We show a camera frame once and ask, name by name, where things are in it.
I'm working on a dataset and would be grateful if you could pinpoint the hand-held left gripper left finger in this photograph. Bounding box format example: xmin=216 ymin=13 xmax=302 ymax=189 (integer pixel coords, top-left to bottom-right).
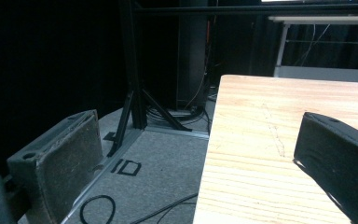
xmin=7 ymin=109 xmax=104 ymax=224

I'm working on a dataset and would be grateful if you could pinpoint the black tower case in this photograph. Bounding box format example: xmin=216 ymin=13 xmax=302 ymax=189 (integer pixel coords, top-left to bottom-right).
xmin=176 ymin=0 xmax=210 ymax=110

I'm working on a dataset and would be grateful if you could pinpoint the looped black cable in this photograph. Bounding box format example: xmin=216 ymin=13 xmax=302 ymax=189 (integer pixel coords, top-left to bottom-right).
xmin=79 ymin=194 xmax=117 ymax=224

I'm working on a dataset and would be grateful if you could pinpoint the white table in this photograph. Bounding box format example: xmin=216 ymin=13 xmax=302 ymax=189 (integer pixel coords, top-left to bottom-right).
xmin=268 ymin=15 xmax=358 ymax=84

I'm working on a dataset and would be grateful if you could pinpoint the black metal stand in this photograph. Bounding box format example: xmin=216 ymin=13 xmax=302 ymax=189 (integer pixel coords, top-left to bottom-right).
xmin=106 ymin=0 xmax=193 ymax=158

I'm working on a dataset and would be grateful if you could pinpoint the straight black cable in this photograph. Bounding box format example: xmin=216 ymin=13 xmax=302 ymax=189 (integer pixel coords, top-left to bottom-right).
xmin=130 ymin=192 xmax=200 ymax=224

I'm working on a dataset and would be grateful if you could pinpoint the black horizontal metal bar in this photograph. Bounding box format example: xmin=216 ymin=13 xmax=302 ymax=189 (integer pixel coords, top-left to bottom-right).
xmin=132 ymin=3 xmax=358 ymax=17

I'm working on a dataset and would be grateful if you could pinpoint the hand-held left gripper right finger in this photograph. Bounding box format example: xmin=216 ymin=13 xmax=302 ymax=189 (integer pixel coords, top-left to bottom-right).
xmin=293 ymin=111 xmax=358 ymax=224

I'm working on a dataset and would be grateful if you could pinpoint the aluminium floor rail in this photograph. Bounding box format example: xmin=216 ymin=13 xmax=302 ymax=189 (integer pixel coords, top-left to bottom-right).
xmin=60 ymin=125 xmax=211 ymax=224

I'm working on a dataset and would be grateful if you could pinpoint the bundle of black cables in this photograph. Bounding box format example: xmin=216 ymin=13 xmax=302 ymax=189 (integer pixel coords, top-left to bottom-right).
xmin=145 ymin=105 xmax=213 ymax=126

